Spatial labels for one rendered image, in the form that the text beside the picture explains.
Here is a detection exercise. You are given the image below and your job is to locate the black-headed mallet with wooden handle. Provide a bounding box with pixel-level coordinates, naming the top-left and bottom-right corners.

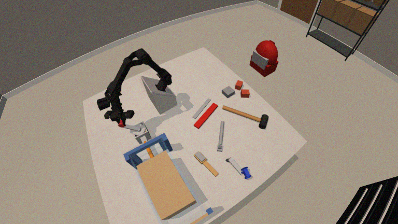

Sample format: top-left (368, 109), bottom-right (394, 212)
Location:
top-left (223, 106), bottom-right (269, 129)

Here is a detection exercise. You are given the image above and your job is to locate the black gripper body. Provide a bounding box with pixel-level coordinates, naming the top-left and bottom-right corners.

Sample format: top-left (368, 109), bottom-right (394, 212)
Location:
top-left (104, 103), bottom-right (135, 119)

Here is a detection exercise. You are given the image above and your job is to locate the small red block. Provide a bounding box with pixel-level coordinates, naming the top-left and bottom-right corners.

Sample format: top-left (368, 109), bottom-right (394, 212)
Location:
top-left (235, 80), bottom-right (243, 90)
top-left (240, 89), bottom-right (250, 98)

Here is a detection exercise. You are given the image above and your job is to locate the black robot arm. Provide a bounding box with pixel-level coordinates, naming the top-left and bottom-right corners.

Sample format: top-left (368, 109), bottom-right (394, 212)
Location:
top-left (97, 48), bottom-right (172, 121)

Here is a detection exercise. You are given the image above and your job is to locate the red flat bar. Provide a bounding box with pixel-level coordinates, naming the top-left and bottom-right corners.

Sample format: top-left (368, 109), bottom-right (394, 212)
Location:
top-left (194, 103), bottom-right (218, 129)

